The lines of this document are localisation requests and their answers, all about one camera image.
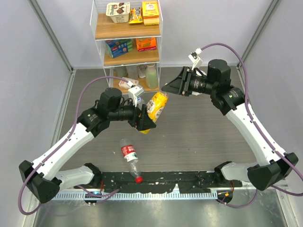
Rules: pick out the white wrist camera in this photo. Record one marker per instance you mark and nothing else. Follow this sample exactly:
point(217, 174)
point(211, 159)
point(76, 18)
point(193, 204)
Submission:
point(134, 92)
point(195, 58)

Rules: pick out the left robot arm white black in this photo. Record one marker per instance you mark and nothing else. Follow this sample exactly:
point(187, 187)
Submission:
point(43, 176)

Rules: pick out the white wire shelf rack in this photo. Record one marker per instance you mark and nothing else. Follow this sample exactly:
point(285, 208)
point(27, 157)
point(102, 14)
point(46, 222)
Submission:
point(128, 35)

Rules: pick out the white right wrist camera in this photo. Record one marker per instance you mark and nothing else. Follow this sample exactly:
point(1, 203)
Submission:
point(195, 58)

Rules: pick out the orange cracker box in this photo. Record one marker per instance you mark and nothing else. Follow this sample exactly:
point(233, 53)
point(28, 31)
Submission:
point(146, 44)

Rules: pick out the pale green bottle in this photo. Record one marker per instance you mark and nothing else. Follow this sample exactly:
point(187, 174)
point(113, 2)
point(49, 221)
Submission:
point(151, 76)

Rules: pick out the yellow orange box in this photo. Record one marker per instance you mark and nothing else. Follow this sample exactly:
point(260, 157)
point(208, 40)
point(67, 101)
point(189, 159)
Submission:
point(150, 13)

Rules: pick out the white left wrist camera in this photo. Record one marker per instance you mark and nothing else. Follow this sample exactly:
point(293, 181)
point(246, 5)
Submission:
point(134, 92)

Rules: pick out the clear bottle red label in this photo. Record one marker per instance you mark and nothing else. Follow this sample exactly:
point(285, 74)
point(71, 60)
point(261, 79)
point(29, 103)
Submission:
point(130, 156)

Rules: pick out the yellow honey pomelo bottle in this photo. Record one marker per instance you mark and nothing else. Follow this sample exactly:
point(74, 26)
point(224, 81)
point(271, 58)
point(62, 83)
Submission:
point(156, 105)

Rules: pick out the clear plastic cup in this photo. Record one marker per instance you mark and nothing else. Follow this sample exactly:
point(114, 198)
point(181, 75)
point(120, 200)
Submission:
point(132, 71)

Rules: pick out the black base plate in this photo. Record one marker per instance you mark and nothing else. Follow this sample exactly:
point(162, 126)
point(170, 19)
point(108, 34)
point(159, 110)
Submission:
point(161, 182)

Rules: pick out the frosted green jar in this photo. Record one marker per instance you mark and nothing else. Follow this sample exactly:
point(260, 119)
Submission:
point(121, 71)

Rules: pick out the white slotted cable duct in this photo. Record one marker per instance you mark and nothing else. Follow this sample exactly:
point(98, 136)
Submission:
point(174, 195)

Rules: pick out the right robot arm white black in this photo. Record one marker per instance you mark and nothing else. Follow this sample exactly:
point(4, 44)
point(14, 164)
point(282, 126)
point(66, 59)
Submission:
point(272, 162)

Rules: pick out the white pink soap box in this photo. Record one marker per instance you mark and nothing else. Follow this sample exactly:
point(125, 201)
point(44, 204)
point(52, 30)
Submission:
point(127, 83)

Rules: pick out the yellow snack packet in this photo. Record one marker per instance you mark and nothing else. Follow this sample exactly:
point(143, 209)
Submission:
point(136, 16)

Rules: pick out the white yogurt tub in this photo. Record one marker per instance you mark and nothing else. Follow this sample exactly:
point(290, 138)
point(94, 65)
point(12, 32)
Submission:
point(118, 12)

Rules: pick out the clear bottle blue white label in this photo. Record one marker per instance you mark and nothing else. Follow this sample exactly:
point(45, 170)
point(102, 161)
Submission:
point(140, 102)

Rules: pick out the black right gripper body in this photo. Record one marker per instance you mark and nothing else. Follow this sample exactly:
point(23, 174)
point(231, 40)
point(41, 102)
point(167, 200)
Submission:
point(187, 89)

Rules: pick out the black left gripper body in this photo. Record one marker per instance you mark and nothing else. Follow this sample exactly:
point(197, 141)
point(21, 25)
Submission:
point(136, 120)

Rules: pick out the small white cup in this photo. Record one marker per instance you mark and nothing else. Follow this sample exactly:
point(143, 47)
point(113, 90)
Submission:
point(141, 69)

